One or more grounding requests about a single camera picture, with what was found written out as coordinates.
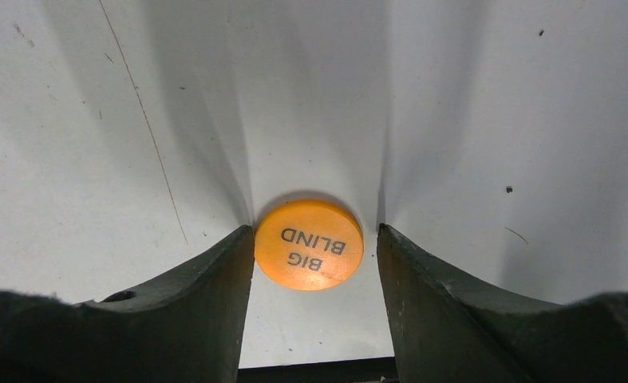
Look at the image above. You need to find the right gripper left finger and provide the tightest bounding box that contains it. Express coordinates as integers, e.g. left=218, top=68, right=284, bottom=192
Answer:
left=0, top=225, right=254, bottom=382

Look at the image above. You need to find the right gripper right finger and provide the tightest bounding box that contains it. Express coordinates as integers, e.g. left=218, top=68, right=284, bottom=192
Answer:
left=377, top=224, right=628, bottom=382

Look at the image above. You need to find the orange round button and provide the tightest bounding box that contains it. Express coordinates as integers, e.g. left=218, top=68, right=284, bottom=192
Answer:
left=255, top=199, right=365, bottom=291

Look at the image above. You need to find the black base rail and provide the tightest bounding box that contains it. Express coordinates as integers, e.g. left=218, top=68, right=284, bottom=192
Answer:
left=237, top=357, right=400, bottom=383

